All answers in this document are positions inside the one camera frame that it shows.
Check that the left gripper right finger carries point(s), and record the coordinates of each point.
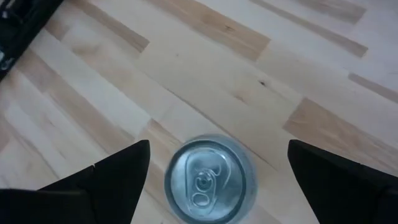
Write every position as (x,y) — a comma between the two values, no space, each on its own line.
(348,196)

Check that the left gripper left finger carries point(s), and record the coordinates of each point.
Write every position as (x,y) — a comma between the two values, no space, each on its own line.
(93,199)

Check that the silver and red soda can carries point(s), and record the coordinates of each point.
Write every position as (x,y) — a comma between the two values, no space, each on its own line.
(208,183)

